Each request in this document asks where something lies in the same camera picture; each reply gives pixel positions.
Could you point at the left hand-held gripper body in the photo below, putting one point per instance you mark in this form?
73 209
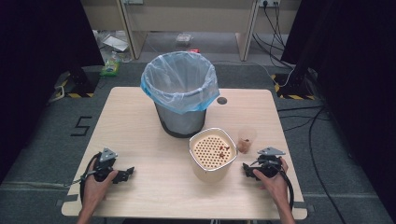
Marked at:
105 162

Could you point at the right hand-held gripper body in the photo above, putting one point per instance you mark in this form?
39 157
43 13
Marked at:
269 161

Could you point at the person's right hand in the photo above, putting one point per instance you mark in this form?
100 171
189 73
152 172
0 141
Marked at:
274 186

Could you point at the person's left hand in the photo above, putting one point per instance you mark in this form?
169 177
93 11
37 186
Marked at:
95 189

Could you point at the brown residue in cup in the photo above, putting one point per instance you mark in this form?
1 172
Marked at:
244 145

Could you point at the red residue on strainer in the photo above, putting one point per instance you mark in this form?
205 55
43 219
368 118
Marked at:
223 150

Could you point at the clear plastic cup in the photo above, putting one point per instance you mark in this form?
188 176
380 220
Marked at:
247 135

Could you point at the cream container with perforated strainer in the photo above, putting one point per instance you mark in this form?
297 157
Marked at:
210 169

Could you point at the grey metal trash bin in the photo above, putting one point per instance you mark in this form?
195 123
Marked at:
182 122

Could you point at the black stand with striped base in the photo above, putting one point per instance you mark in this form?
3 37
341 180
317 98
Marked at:
81 81
294 84

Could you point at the green packet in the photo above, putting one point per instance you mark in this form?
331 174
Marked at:
110 68

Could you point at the blue plastic bin bag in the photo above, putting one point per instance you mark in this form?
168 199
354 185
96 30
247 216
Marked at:
179 77

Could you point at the clear plastic bags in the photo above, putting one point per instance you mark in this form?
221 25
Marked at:
113 43

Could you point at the black curtain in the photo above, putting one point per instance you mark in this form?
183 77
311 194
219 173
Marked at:
355 77
37 62

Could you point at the small red item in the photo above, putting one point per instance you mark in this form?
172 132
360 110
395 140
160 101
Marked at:
194 50

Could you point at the small clear packet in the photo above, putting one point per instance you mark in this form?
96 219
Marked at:
183 38

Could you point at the beige wooden desk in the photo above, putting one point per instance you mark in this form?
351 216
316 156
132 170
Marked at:
193 17

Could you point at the white wall socket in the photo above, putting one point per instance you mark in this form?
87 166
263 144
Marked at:
269 2

